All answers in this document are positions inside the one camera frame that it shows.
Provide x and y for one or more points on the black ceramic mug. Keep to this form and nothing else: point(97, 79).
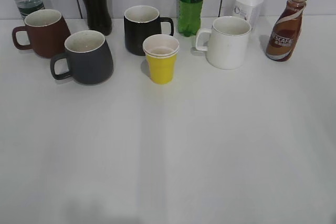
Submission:
point(140, 22)

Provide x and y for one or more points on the white ceramic mug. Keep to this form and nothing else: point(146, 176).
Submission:
point(227, 44)

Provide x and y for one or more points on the dark cola bottle red label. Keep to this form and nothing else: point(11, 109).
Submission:
point(97, 3)

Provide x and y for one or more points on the brown Nescafe coffee bottle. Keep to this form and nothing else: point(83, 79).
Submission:
point(286, 31)

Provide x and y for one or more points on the white plastic bottle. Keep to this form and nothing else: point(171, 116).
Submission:
point(248, 10)

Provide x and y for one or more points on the dark grey ceramic mug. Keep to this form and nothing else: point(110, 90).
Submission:
point(88, 56)

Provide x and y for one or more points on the green soda bottle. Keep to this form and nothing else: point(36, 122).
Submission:
point(189, 20)

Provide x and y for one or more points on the maroon ceramic mug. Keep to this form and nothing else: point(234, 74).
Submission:
point(47, 31)

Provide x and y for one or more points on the yellow paper cup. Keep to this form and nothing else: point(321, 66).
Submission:
point(161, 53)

